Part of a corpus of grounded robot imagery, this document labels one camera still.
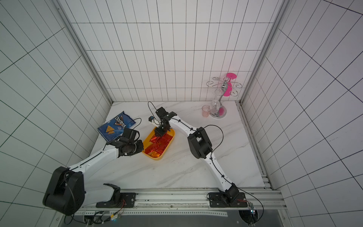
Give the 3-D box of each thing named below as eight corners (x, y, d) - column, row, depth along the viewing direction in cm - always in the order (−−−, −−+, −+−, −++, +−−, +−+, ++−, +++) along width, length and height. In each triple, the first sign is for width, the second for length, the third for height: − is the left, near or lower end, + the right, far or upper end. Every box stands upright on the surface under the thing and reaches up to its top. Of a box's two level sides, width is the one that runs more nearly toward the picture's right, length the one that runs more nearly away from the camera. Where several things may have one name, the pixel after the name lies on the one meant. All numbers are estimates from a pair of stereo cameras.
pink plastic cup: (202, 117, 112) (203, 111, 106) (201, 110, 116) (202, 104, 111) (209, 117, 112) (210, 111, 106) (208, 110, 116) (209, 104, 111)
